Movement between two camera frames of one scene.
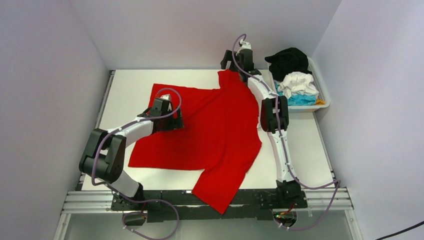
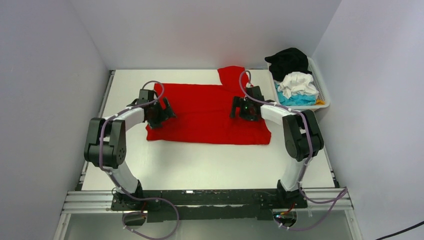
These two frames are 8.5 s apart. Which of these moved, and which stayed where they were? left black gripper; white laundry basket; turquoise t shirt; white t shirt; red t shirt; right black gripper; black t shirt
Moved: right black gripper; left black gripper; red t shirt
Stayed: white t shirt; white laundry basket; black t shirt; turquoise t shirt
